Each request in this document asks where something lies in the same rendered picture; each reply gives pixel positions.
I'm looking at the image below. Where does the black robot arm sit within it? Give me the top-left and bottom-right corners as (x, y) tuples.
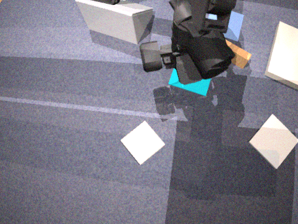
(169, 0), (236, 85)

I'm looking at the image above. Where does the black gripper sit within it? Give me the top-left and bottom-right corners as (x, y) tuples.
(139, 34), (187, 72)

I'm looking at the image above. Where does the cream flat box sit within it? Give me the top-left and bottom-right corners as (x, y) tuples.
(265, 21), (298, 90)

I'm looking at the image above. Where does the tan wooden bar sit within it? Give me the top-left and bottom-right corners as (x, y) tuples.
(226, 40), (251, 69)

